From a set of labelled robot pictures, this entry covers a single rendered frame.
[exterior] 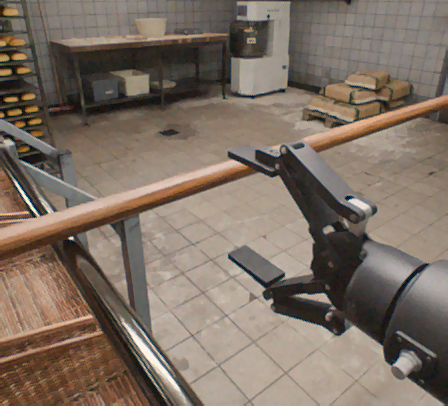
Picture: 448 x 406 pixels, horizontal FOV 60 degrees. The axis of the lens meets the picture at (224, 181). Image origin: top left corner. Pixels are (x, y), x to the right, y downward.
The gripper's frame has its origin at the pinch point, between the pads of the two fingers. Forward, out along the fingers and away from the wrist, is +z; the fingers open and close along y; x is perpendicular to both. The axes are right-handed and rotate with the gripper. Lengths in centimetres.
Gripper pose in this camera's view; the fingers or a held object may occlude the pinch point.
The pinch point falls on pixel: (243, 207)
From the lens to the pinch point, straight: 45.0
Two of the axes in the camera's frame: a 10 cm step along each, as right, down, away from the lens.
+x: 7.9, -2.7, 5.5
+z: -6.2, -3.4, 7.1
